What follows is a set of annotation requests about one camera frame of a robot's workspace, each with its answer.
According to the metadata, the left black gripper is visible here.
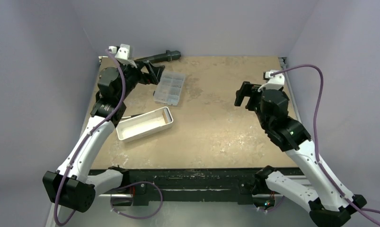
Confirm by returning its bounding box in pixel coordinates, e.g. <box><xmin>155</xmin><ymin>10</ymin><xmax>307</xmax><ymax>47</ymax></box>
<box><xmin>116</xmin><ymin>59</ymin><xmax>163</xmax><ymax>102</ymax></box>

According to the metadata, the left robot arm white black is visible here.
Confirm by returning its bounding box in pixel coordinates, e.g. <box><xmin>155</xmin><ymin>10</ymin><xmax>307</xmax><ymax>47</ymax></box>
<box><xmin>43</xmin><ymin>61</ymin><xmax>165</xmax><ymax>213</ymax></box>

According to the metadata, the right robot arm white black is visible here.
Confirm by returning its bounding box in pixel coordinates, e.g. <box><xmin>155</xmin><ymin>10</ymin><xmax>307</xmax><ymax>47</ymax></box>
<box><xmin>234</xmin><ymin>81</ymin><xmax>367</xmax><ymax>227</ymax></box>

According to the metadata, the clear plastic screw box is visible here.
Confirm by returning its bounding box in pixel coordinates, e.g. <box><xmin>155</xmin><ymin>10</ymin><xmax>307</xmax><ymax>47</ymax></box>
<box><xmin>153</xmin><ymin>71</ymin><xmax>186</xmax><ymax>106</ymax></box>

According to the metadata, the small black hammer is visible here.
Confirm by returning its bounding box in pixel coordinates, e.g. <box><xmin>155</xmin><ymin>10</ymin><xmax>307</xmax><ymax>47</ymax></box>
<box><xmin>121</xmin><ymin>113</ymin><xmax>142</xmax><ymax>120</ymax></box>

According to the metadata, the white rectangular tray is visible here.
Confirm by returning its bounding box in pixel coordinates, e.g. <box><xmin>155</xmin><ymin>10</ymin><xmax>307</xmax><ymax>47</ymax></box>
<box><xmin>116</xmin><ymin>106</ymin><xmax>174</xmax><ymax>142</ymax></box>

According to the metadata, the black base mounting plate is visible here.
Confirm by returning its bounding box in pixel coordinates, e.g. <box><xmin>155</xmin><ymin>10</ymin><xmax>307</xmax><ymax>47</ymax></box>
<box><xmin>103</xmin><ymin>167</ymin><xmax>274</xmax><ymax>206</ymax></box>

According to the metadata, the black corrugated hose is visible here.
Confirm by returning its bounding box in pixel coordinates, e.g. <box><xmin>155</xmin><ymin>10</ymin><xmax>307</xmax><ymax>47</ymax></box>
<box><xmin>136</xmin><ymin>50</ymin><xmax>182</xmax><ymax>62</ymax></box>

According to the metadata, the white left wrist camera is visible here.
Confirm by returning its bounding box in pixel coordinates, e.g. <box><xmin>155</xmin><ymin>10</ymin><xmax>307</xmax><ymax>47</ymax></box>
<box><xmin>108</xmin><ymin>44</ymin><xmax>138</xmax><ymax>68</ymax></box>

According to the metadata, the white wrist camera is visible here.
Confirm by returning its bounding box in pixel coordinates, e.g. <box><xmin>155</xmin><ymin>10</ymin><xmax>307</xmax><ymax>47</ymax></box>
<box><xmin>108</xmin><ymin>44</ymin><xmax>138</xmax><ymax>68</ymax></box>
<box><xmin>258</xmin><ymin>70</ymin><xmax>285</xmax><ymax>92</ymax></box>

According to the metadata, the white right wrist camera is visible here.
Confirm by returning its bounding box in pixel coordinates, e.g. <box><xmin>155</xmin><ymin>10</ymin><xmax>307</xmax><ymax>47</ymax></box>
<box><xmin>258</xmin><ymin>70</ymin><xmax>285</xmax><ymax>92</ymax></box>

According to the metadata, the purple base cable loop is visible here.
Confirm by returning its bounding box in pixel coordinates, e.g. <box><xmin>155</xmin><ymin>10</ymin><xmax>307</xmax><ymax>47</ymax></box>
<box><xmin>110</xmin><ymin>181</ymin><xmax>163</xmax><ymax>220</ymax></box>

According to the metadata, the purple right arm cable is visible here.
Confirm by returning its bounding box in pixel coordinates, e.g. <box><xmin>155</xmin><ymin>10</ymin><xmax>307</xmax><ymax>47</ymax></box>
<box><xmin>270</xmin><ymin>64</ymin><xmax>380</xmax><ymax>227</ymax></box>

